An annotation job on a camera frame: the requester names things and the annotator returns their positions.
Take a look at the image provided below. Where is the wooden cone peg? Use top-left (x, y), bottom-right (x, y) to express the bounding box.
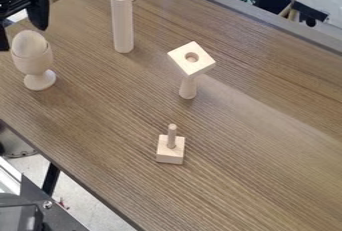
top-left (177, 74), bottom-right (200, 101)

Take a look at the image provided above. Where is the tall wooden cylinder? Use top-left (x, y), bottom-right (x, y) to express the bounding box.
top-left (109, 0), bottom-right (137, 55)

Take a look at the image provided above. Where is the small square wooden block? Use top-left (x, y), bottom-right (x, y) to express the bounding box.
top-left (154, 134), bottom-right (188, 166)

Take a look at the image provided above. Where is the wooden ball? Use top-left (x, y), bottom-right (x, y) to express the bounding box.
top-left (10, 29), bottom-right (50, 58)

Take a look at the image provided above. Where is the square wooden block with hole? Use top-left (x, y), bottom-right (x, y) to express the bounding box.
top-left (165, 40), bottom-right (218, 78)

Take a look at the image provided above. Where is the wooden cup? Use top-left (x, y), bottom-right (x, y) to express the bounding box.
top-left (9, 43), bottom-right (58, 92)

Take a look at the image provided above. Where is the small wooden peg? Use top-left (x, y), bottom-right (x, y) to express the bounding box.
top-left (165, 123), bottom-right (180, 150)

